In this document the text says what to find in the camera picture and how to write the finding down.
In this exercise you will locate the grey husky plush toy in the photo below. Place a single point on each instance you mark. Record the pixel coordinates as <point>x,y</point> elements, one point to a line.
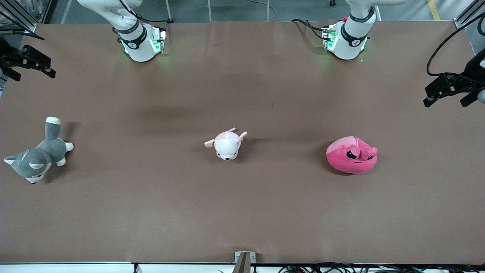
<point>38,157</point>

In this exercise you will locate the white table edge rail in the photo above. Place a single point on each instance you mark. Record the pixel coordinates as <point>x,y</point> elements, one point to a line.
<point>75,267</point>

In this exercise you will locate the round pink plush toy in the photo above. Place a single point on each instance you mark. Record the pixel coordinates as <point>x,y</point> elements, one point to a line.
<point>350,157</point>

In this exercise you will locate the silver aluminium frame profile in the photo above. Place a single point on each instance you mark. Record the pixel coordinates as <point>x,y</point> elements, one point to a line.
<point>470,15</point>

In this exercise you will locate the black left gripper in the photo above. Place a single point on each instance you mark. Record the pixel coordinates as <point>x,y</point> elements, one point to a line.
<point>474,72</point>

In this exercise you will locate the grey metal mount bracket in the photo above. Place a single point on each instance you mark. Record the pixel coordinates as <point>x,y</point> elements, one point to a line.
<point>253,258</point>

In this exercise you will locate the pale pink dog plush toy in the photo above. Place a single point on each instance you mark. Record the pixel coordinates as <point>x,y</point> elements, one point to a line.
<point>226,146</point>

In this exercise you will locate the white metal leg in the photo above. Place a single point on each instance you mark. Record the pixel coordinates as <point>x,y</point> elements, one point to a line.
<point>168,11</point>
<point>268,10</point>
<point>209,10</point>

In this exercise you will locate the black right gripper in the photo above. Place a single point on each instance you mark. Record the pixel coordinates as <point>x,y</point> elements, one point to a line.
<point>5,52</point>

